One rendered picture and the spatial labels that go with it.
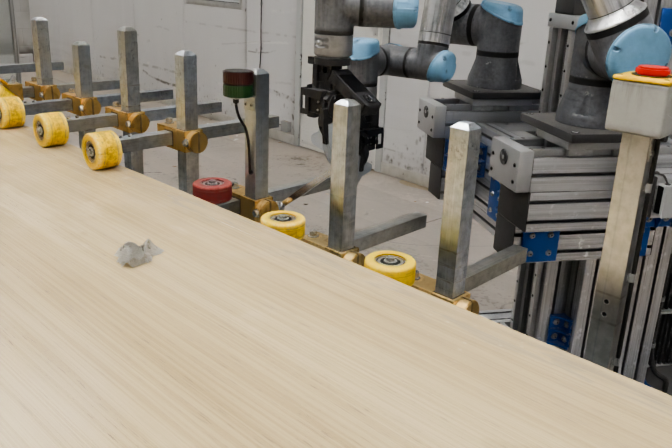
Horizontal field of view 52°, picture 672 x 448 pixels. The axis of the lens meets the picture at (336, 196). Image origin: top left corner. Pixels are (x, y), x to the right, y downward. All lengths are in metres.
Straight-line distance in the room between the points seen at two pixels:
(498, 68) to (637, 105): 1.07
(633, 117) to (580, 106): 0.62
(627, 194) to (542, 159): 0.55
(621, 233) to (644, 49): 0.51
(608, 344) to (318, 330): 0.40
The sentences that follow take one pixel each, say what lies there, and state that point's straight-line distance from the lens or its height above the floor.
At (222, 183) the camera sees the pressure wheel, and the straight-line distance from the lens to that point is 1.43.
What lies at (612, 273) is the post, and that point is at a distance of 0.99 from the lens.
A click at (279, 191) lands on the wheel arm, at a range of 1.54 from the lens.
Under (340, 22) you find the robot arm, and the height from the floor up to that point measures 1.24.
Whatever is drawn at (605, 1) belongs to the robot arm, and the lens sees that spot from 1.39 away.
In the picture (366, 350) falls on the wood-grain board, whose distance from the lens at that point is 0.84.
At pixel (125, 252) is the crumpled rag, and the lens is 1.08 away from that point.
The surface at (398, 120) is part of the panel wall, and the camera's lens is 4.69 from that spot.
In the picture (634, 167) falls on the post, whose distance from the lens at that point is 0.95.
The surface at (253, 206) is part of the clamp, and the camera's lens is 1.44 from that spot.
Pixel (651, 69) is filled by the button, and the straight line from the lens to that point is 0.93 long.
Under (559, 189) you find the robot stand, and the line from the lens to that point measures 1.53.
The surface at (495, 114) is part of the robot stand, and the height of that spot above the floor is 0.97.
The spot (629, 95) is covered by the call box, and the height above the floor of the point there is 1.20.
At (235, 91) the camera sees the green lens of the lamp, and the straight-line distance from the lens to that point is 1.35.
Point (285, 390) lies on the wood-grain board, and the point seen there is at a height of 0.90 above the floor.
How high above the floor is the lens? 1.32
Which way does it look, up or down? 18 degrees down
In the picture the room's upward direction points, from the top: 2 degrees clockwise
